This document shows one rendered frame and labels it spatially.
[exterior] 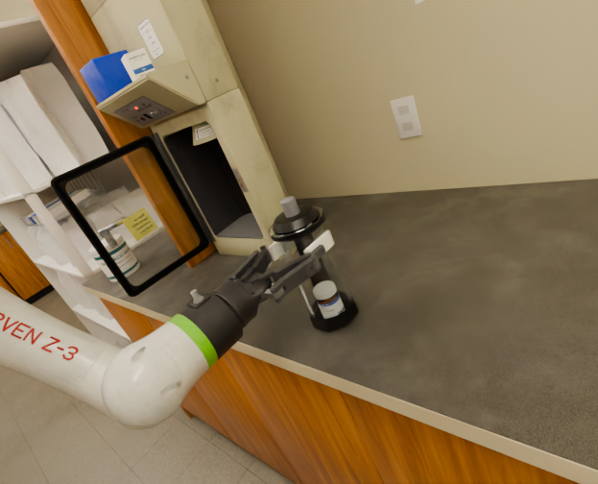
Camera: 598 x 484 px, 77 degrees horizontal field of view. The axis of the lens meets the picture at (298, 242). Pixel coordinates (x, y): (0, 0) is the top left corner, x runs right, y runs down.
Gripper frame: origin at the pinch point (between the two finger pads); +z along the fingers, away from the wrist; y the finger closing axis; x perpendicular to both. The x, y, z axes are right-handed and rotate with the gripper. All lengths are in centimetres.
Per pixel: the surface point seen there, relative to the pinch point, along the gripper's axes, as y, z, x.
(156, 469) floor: 124, -38, 113
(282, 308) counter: 15.2, -1.2, 18.5
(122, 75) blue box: 53, 10, -42
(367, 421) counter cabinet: -8.1, -9.4, 35.0
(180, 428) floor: 132, -19, 112
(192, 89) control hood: 32.2, 13.4, -32.4
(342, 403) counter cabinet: -3.0, -9.6, 32.4
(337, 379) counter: -9.2, -12.5, 19.5
